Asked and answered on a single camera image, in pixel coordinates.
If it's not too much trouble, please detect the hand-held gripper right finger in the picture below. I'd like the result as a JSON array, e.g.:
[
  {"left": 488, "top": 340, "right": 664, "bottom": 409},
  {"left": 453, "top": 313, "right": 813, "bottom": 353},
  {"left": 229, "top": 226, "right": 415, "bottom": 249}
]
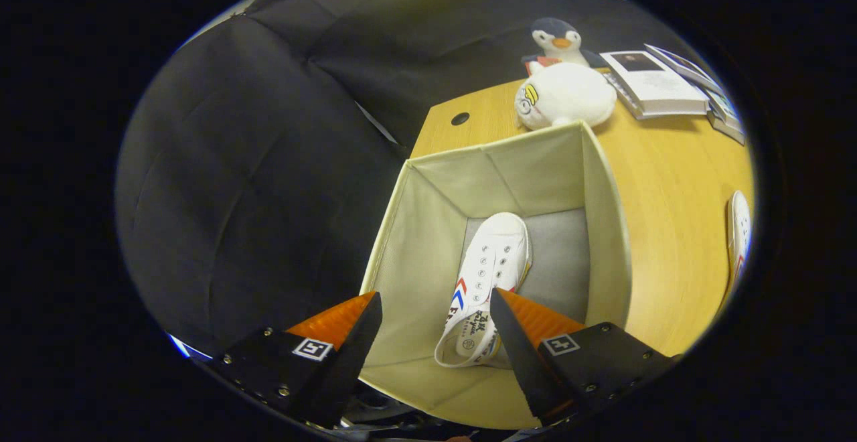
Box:
[{"left": 490, "top": 288, "right": 677, "bottom": 428}]

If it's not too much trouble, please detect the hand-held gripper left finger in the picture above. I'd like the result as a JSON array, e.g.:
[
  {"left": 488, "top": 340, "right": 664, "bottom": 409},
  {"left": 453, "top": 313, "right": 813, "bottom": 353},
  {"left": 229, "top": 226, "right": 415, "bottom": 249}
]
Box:
[{"left": 211, "top": 291, "right": 384, "bottom": 429}]

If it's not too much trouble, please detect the white striped shoe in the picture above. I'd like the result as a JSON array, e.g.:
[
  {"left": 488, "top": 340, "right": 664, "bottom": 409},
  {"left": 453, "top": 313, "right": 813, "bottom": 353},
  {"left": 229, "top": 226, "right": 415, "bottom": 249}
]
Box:
[
  {"left": 434, "top": 212, "right": 533, "bottom": 369},
  {"left": 726, "top": 190, "right": 753, "bottom": 309}
]

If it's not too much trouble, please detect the grey fabric storage box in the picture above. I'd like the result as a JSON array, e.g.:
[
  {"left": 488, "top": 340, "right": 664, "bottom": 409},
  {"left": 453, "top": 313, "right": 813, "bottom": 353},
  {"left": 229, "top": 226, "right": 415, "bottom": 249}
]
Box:
[{"left": 358, "top": 121, "right": 633, "bottom": 431}]

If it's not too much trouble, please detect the black backdrop cloth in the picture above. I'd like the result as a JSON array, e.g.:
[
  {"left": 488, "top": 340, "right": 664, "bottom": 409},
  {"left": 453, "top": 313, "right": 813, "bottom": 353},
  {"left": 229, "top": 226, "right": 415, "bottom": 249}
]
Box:
[{"left": 114, "top": 0, "right": 704, "bottom": 362}]

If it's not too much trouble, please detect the white round plush toy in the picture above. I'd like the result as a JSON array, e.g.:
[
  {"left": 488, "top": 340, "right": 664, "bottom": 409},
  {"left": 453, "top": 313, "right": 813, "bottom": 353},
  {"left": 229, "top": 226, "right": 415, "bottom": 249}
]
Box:
[{"left": 514, "top": 62, "right": 618, "bottom": 132}]

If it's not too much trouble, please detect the white book with portrait cover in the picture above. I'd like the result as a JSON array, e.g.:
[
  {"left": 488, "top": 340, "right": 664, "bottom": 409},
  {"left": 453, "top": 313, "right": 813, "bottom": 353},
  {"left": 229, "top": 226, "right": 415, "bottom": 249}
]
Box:
[{"left": 601, "top": 50, "right": 710, "bottom": 120}]

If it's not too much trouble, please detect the dark thick book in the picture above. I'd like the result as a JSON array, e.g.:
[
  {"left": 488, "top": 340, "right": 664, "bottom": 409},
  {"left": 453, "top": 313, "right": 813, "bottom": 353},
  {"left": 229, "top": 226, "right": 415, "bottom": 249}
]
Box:
[{"left": 710, "top": 114, "right": 746, "bottom": 146}]

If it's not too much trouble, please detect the book with pale green cover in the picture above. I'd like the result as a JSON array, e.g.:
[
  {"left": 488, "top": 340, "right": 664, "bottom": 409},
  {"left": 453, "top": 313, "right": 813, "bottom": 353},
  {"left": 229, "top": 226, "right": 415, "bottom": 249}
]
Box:
[{"left": 703, "top": 87, "right": 741, "bottom": 128}]

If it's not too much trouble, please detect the penguin plush toy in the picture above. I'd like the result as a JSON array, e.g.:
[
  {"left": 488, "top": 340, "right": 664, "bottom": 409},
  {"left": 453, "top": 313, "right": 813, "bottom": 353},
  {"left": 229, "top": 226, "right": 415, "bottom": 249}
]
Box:
[{"left": 521, "top": 17, "right": 590, "bottom": 76}]

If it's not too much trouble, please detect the book with blue picture cover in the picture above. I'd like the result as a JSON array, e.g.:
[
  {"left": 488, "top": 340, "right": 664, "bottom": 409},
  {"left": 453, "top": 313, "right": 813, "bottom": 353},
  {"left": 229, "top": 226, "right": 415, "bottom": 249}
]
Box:
[{"left": 644, "top": 44, "right": 724, "bottom": 94}]

